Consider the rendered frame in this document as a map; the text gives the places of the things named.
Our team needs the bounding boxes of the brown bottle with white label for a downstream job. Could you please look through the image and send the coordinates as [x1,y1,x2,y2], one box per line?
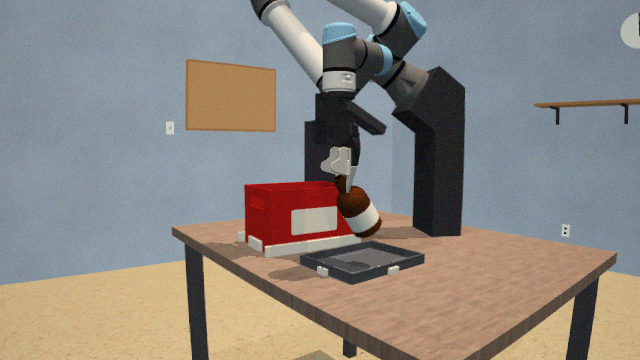
[333,174,382,238]

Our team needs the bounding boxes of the red plastic crate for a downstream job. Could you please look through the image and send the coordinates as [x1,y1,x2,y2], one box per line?
[244,181,354,252]

